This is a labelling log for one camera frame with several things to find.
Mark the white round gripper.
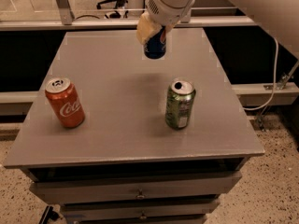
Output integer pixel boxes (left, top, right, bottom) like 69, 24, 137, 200
136, 0, 195, 45

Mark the blue pepsi can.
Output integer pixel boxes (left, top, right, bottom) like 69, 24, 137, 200
144, 27, 166, 59

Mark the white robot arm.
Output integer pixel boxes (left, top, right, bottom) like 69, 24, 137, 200
136, 0, 299, 58

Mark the green soda can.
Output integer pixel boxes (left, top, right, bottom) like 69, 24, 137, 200
165, 78, 196, 130

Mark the red coca-cola can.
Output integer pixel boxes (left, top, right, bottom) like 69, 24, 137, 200
45, 77, 85, 128

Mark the black office chair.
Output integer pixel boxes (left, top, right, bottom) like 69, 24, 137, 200
96, 0, 128, 19

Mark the grey drawer cabinet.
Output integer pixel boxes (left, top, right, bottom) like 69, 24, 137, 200
5, 28, 263, 224

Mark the top grey drawer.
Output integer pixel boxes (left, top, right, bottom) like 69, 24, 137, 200
30, 171, 241, 204

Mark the grey drawer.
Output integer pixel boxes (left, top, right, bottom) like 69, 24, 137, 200
30, 171, 241, 204
61, 199, 219, 221

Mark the right metal post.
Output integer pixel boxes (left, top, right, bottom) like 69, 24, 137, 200
180, 8, 192, 23

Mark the metal post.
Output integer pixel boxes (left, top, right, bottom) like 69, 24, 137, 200
180, 8, 192, 23
55, 0, 75, 25

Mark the left metal post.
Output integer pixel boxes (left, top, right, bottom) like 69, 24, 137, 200
55, 0, 75, 25

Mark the white cable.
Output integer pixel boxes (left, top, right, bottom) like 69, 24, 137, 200
242, 35, 279, 112

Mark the metal floor bracket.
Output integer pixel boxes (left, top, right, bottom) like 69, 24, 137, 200
264, 61, 299, 91

